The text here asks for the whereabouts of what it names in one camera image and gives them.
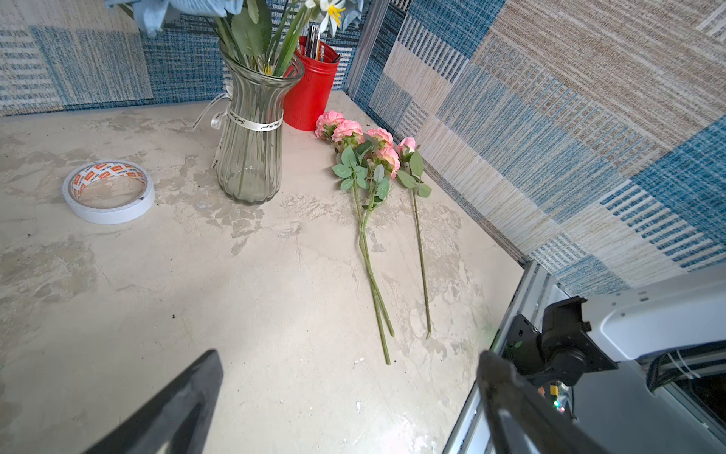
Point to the pink carnation stem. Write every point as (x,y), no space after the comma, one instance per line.
(347,138)

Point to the small pink rosebud stem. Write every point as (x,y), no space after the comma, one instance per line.
(410,175)

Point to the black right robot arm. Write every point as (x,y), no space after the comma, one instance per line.
(676,326)

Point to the white daisy sprig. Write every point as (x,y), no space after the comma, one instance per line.
(254,40)

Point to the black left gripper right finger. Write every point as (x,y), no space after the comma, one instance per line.
(519,419)

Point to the large peach pink rose stem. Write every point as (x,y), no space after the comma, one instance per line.
(383,163)

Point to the pens in red cup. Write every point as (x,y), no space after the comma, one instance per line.
(318,50)

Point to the dusty blue rose bunch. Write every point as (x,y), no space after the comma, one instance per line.
(151,15)

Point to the ribbed glass vase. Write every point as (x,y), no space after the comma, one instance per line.
(248,160)

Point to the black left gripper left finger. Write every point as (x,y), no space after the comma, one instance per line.
(177,419)

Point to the red pen holder cup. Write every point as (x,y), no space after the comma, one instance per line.
(307,100)

